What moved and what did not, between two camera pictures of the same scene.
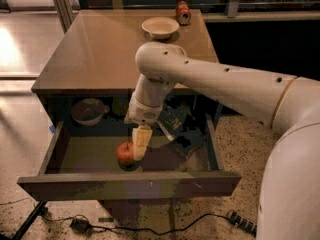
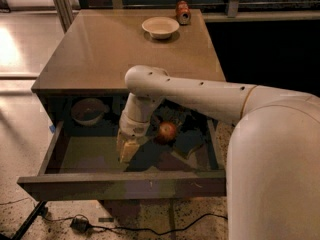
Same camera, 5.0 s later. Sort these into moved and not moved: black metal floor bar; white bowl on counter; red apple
Moved: red apple
Not moved: black metal floor bar; white bowl on counter
